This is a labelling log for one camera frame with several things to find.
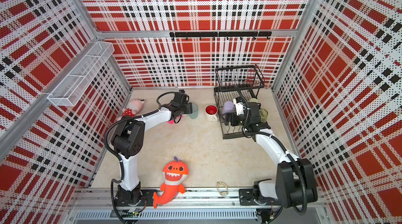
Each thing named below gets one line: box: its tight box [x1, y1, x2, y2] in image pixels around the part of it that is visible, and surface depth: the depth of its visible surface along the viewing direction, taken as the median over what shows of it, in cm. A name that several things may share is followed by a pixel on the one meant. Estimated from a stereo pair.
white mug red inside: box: [204, 104, 219, 123], surface depth 101 cm
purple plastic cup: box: [221, 100, 236, 115], surface depth 95 cm
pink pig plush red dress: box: [116, 98, 145, 121], surface depth 104 cm
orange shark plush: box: [152, 156, 189, 209], surface depth 75 cm
